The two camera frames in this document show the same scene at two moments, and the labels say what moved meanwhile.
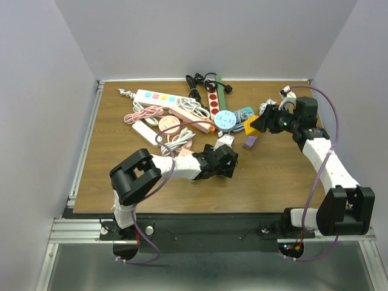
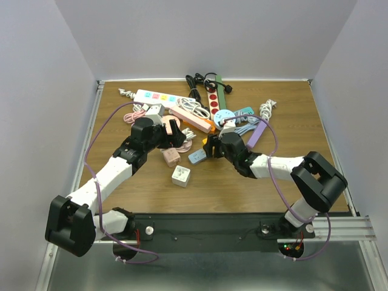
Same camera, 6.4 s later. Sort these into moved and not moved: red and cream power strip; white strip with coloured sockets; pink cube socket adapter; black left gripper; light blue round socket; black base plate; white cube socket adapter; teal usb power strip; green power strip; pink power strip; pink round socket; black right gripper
Moved: black left gripper; black right gripper; pink cube socket adapter; white cube socket adapter
Not moved: teal usb power strip; pink power strip; red and cream power strip; black base plate; pink round socket; green power strip; light blue round socket; white strip with coloured sockets
